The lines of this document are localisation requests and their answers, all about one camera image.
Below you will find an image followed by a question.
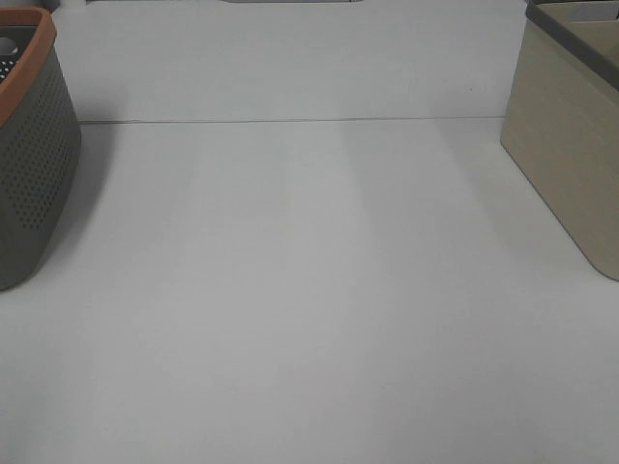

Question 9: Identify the grey perforated basket orange rim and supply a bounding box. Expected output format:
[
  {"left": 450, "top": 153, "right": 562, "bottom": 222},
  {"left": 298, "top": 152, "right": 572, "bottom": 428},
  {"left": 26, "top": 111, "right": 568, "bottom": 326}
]
[{"left": 1, "top": 6, "right": 81, "bottom": 290}]

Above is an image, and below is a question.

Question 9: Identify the beige bin grey rim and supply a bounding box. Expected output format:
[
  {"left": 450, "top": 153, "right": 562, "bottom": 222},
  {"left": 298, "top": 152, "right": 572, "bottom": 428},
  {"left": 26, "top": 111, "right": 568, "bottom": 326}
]
[{"left": 500, "top": 1, "right": 618, "bottom": 279}]

